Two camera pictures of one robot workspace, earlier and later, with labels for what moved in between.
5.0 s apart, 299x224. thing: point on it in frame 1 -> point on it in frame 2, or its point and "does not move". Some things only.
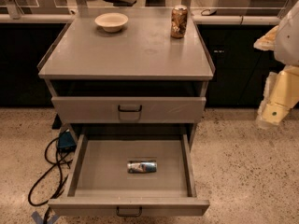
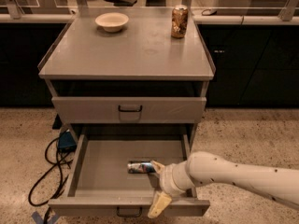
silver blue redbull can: [142, 166] does not move
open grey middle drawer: [131, 174] does not move
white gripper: [288, 41] -> [167, 178]
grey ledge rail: [198, 19] does not move
